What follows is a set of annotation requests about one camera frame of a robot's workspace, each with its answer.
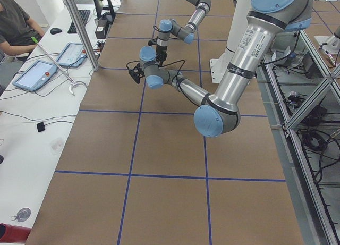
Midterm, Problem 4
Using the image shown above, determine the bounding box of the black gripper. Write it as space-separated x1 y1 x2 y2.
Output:
156 45 167 66
137 64 145 79

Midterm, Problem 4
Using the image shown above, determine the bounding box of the neighbouring robot arm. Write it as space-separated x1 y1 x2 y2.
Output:
314 27 339 50

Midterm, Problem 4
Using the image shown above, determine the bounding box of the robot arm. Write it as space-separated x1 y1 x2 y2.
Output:
129 0 313 137
148 0 211 65

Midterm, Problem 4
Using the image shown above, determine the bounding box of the black power adapter box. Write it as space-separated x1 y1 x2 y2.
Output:
95 19 109 39

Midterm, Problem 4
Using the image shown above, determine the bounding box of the far teach pendant tablet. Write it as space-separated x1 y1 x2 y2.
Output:
56 43 87 68

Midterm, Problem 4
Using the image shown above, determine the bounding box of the teach pendant tablet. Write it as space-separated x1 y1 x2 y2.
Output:
12 61 57 91
56 43 87 68

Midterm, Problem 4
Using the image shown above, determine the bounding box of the black computer monitor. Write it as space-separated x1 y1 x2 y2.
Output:
93 0 116 21

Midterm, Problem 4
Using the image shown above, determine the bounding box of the black keyboard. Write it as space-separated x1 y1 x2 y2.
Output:
67 9 91 35

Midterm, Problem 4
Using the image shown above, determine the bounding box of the black computer mouse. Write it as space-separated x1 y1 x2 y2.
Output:
50 28 62 35

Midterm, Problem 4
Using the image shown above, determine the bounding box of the near teach pendant tablet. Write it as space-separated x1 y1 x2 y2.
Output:
12 61 57 91

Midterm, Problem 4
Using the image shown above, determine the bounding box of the metal grabber stick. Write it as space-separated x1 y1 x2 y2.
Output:
31 37 87 96

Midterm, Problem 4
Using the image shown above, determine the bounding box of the small black square puck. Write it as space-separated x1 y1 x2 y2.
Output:
36 122 46 133

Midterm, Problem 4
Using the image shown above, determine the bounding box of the seated person in grey shirt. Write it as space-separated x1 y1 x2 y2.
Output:
1 0 45 56

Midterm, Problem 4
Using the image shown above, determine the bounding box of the red bottle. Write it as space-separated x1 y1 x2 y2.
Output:
0 223 31 244

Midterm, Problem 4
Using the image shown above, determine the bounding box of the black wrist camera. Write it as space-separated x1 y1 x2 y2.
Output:
127 65 141 84
148 38 158 46

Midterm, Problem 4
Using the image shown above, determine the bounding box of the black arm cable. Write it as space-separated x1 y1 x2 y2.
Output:
152 24 181 40
125 59 186 96

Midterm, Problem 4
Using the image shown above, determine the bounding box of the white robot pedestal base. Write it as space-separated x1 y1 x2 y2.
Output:
210 0 251 84

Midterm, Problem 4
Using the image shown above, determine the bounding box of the aluminium frame post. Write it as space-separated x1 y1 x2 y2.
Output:
64 0 99 71

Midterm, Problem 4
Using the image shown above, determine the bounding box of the aluminium side frame rack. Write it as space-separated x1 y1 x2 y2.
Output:
257 31 339 244

